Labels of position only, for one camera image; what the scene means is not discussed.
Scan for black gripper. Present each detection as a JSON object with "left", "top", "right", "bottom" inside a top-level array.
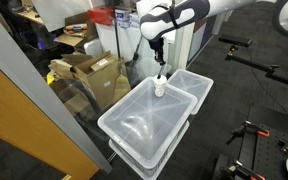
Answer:
[{"left": 149, "top": 36, "right": 168, "bottom": 70}]

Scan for black marker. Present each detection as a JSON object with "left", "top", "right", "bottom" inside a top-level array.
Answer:
[{"left": 156, "top": 67, "right": 164, "bottom": 80}]

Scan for white speckled paper cup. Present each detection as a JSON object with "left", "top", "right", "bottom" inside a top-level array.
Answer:
[{"left": 152, "top": 74, "right": 168, "bottom": 98}]

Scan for small clear plastic storage bin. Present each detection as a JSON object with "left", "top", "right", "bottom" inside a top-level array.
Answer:
[{"left": 166, "top": 68, "right": 215, "bottom": 116}]

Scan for white paint can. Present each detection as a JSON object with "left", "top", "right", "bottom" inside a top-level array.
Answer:
[{"left": 114, "top": 6, "right": 132, "bottom": 29}]

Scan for large open cardboard box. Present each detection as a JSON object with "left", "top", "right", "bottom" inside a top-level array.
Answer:
[{"left": 73, "top": 50, "right": 124, "bottom": 112}]

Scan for red box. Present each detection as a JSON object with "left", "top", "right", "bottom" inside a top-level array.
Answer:
[{"left": 87, "top": 5, "right": 116, "bottom": 27}]

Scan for crumpled cardboard box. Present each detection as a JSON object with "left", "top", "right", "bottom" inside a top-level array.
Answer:
[{"left": 48, "top": 58, "right": 97, "bottom": 122}]

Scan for large clear plastic storage bin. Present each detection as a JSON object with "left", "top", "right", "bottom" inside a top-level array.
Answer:
[{"left": 108, "top": 120, "right": 191, "bottom": 180}]

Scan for white board sheet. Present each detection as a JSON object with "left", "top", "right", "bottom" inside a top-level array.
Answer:
[{"left": 31, "top": 0, "right": 94, "bottom": 33}]

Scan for black perforated workbench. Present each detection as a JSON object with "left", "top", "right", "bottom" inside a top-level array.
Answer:
[{"left": 213, "top": 104, "right": 288, "bottom": 180}]

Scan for wooden door panel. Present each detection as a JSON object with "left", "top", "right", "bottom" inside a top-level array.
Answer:
[{"left": 0, "top": 54, "right": 101, "bottom": 180}]

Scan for black stereo camera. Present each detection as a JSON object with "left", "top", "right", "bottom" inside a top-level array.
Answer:
[{"left": 218, "top": 33, "right": 254, "bottom": 48}]

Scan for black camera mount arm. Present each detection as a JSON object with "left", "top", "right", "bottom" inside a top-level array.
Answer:
[{"left": 224, "top": 44, "right": 288, "bottom": 91}]

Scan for orange handled clamp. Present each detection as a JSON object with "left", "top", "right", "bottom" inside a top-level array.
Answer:
[
  {"left": 225, "top": 120, "right": 271, "bottom": 145},
  {"left": 221, "top": 159, "right": 269, "bottom": 180}
]

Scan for grey door frame post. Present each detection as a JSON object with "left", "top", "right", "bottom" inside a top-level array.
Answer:
[{"left": 0, "top": 2, "right": 114, "bottom": 175}]

